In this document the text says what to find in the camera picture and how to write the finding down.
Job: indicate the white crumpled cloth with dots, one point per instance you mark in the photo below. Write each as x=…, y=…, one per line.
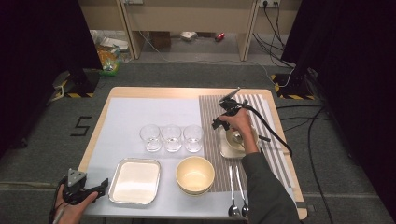
x=188, y=36

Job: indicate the person's left hand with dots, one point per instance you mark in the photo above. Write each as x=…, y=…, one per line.
x=67, y=214

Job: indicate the beige wooden desk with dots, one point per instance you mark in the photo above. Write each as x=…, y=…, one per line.
x=186, y=15

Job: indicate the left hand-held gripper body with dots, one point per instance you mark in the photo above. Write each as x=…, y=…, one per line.
x=76, y=181

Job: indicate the slim black chopstick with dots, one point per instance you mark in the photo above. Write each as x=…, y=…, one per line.
x=264, y=138

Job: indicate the white square plate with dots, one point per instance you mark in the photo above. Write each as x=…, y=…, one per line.
x=227, y=154
x=135, y=182

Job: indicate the brown cardboard box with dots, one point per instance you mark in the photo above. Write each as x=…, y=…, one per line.
x=160, y=39

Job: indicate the striped brown white placemat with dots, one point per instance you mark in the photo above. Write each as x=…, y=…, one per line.
x=208, y=140

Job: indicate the white wall socket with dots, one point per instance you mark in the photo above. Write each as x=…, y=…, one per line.
x=269, y=2
x=134, y=1

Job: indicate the black curtain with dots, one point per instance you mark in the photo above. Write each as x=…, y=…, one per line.
x=31, y=62
x=358, y=77

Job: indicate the red can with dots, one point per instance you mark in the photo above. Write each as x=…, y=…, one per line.
x=219, y=36

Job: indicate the clear drinking glass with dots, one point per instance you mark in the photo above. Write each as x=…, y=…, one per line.
x=172, y=140
x=151, y=140
x=193, y=138

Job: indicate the black stand base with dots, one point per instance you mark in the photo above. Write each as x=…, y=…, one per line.
x=295, y=84
x=82, y=82

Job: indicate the silver square tray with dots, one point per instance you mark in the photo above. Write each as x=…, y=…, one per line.
x=134, y=203

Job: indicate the cream bowl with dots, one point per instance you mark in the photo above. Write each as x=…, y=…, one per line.
x=194, y=174
x=195, y=194
x=232, y=141

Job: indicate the person's right hand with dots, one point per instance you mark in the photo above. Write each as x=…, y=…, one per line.
x=243, y=124

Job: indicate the silver spoon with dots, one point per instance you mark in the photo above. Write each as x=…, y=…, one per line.
x=244, y=211
x=234, y=212
x=237, y=137

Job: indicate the pile of plastic bags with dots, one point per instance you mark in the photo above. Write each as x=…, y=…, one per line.
x=109, y=59

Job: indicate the yellow black hazard tape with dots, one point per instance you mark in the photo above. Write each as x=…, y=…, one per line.
x=74, y=95
x=294, y=97

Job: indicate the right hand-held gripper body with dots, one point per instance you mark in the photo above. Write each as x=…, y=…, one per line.
x=232, y=105

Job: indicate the white paper sheet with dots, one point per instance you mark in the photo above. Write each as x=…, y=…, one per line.
x=140, y=112

